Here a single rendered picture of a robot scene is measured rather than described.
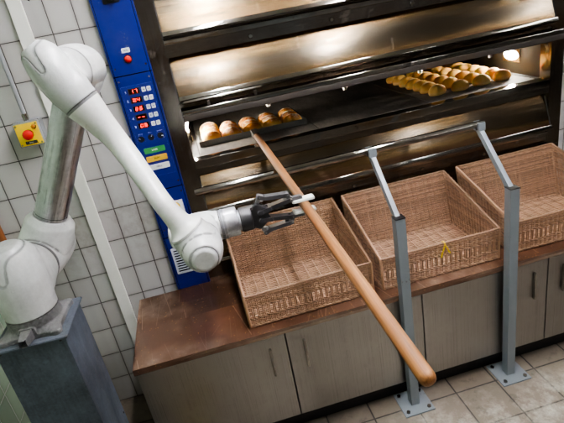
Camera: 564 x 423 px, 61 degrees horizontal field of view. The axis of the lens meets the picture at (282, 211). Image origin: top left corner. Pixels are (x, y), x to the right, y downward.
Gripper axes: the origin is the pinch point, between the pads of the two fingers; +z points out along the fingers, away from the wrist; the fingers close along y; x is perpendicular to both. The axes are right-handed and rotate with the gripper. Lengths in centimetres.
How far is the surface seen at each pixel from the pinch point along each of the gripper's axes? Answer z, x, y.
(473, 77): 123, -104, -2
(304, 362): -6, -26, 82
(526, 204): 130, -68, 60
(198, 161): -29, -80, 2
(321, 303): 7, -31, 59
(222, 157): -18, -80, 3
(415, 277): 49, -31, 59
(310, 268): 10, -62, 61
